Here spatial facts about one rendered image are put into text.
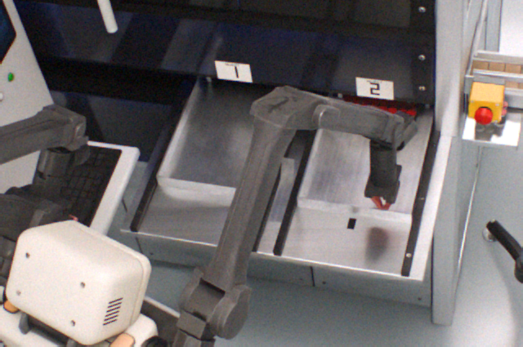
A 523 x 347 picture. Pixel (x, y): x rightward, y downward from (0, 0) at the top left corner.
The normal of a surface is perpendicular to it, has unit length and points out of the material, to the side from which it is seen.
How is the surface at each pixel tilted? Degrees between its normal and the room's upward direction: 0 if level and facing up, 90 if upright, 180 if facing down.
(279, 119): 43
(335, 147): 0
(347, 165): 0
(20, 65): 90
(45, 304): 48
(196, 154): 0
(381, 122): 77
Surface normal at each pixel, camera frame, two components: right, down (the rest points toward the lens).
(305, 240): -0.12, -0.62
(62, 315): -0.48, 0.09
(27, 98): 0.96, 0.13
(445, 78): -0.26, 0.77
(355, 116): 0.82, 0.30
